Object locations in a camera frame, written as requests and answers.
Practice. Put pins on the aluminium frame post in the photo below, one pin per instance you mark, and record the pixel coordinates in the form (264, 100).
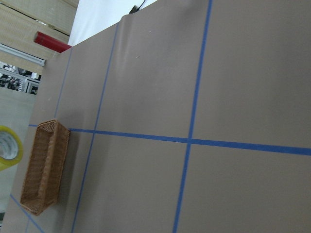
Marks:
(21, 54)

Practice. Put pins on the red cylinder bottle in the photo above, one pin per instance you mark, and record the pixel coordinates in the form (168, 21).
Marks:
(50, 42)

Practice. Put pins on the brown wicker basket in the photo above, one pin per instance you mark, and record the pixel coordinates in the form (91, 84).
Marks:
(43, 177)

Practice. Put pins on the yellow tape roll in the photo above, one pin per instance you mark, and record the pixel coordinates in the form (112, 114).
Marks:
(11, 148)

